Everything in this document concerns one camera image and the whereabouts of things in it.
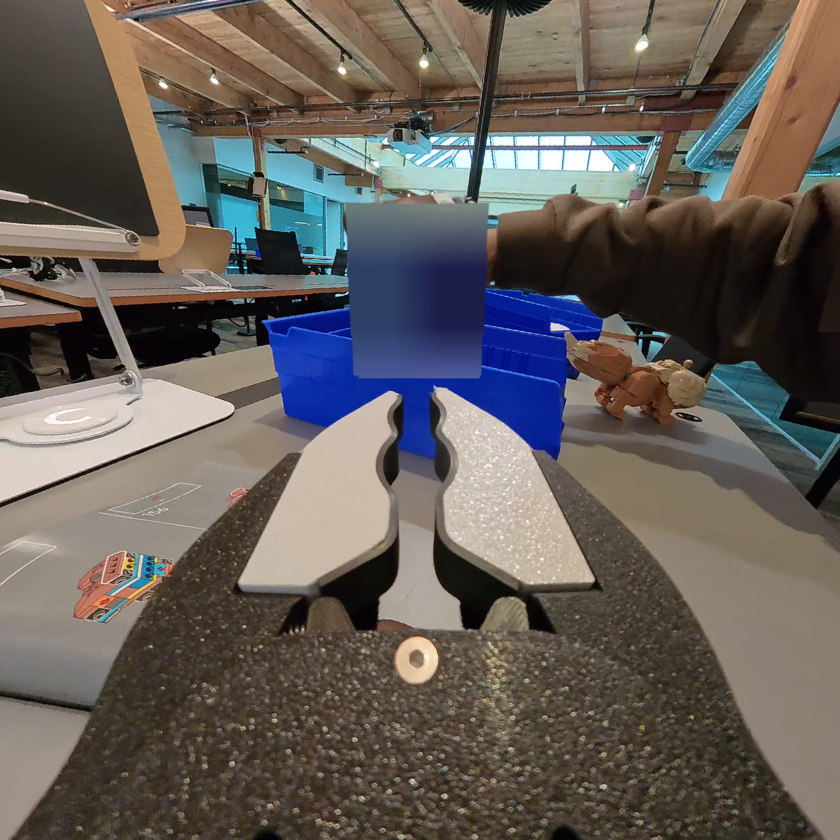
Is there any blue plastic bin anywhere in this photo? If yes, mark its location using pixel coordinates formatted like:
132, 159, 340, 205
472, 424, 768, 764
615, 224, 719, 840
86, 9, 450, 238
484, 289, 605, 382
262, 308, 568, 460

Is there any white tablet stand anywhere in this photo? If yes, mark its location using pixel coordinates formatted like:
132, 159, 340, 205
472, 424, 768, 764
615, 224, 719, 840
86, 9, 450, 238
0, 190, 236, 506

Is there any silver ventilation duct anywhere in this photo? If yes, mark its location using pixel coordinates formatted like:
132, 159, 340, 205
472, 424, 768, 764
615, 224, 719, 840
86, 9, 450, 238
686, 66, 788, 173

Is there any wooden framed black screen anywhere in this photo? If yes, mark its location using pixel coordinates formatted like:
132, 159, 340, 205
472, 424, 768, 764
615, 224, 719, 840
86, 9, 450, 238
0, 0, 186, 260

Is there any ceiling projector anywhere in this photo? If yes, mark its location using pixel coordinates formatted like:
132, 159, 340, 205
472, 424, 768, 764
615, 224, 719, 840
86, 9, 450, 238
384, 112, 434, 155

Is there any grey building instruction booklet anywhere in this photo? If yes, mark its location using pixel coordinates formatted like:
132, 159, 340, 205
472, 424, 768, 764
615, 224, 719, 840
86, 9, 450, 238
0, 459, 263, 710

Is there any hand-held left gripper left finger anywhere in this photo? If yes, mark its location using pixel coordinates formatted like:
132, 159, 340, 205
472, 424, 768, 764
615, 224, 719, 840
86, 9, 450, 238
236, 390, 403, 598

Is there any black office chair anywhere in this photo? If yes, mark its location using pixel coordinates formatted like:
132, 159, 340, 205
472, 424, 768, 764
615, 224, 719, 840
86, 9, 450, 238
255, 227, 309, 277

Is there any black pole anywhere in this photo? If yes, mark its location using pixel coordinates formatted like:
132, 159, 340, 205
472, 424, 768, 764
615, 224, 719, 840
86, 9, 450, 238
459, 0, 552, 204

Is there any brown brick animal model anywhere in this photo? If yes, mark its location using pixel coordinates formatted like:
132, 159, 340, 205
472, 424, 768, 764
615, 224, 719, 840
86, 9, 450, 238
564, 331, 708, 424

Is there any rounded wooden panel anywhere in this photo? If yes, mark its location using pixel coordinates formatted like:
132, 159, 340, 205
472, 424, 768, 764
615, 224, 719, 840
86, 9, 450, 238
159, 225, 234, 275

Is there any background office desk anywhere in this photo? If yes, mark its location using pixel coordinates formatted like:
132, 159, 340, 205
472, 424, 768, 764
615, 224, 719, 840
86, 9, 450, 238
0, 270, 350, 309

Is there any person's right forearm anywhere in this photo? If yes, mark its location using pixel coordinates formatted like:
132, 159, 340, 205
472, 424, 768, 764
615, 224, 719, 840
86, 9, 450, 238
489, 180, 840, 404

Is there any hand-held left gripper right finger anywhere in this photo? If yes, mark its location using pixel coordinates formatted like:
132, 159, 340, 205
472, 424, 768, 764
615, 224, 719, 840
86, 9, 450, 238
430, 386, 598, 593

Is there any grey desk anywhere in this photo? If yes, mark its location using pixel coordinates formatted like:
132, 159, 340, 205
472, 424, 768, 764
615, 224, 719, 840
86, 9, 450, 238
0, 314, 840, 840

